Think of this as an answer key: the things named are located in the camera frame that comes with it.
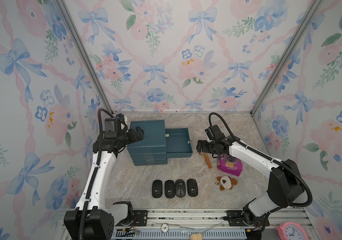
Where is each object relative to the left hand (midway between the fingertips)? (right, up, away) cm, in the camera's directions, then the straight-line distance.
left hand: (136, 132), depth 78 cm
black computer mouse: (+10, -31, +4) cm, 33 cm away
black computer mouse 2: (+17, -31, +4) cm, 36 cm away
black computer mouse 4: (+29, -30, +4) cm, 42 cm away
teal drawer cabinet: (+8, -9, -1) cm, 12 cm away
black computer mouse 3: (+23, -30, +4) cm, 38 cm away
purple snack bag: (+52, -19, +9) cm, 56 cm away
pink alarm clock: (+73, -45, -8) cm, 86 cm away
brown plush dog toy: (+49, -28, +6) cm, 56 cm away
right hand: (+37, -9, +11) cm, 40 cm away
